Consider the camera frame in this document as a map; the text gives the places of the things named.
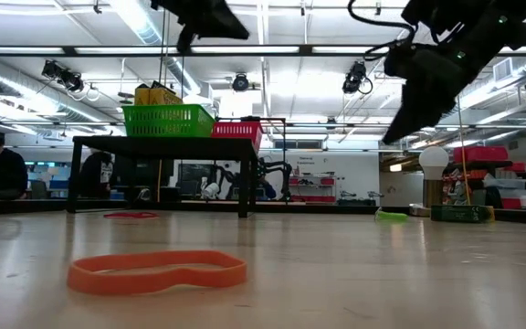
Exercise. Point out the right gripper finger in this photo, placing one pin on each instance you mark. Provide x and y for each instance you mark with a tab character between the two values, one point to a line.
436	107
407	114

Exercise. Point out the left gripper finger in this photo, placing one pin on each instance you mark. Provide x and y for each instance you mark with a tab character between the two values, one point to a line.
185	41

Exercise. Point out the green plastic basket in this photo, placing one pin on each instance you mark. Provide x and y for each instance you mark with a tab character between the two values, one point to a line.
167	121

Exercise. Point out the red plastic basket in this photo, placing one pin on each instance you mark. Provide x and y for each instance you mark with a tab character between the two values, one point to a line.
238	130

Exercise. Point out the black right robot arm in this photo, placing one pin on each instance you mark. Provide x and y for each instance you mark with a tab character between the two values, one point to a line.
496	23

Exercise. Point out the black background robot arm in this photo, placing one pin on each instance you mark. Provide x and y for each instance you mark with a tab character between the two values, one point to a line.
279	171
226	176

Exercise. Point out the white globe lamp brass base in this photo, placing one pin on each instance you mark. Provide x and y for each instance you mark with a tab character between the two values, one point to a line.
433	160

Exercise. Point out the large red storage bin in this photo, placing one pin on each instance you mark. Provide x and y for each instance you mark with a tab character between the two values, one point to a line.
480	154

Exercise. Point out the small red storage bin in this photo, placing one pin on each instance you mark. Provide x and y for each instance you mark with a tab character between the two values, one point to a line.
516	166

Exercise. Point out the clear plastic bin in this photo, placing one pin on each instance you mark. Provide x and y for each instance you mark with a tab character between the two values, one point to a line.
505	183

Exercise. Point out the black perforated metal shelf riser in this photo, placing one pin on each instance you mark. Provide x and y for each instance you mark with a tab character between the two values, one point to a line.
167	147

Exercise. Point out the shelf with red bins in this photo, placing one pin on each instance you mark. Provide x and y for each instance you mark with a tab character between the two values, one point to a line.
311	187

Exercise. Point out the white cylinder device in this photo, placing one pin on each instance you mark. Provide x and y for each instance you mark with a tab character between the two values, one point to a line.
210	189

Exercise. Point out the person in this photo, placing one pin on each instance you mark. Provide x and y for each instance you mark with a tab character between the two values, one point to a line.
3	171
94	176

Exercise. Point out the blue storage bins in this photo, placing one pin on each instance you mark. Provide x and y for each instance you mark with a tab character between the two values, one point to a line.
118	194

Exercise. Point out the red rubber band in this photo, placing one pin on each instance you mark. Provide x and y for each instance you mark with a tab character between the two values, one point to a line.
153	215

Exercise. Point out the orange rubber band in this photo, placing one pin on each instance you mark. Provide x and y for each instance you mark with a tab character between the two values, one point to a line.
108	283

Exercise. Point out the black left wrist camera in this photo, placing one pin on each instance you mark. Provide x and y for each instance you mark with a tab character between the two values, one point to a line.
231	27

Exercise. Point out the black aluminium rig frame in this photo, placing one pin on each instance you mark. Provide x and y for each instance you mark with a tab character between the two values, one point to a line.
306	50

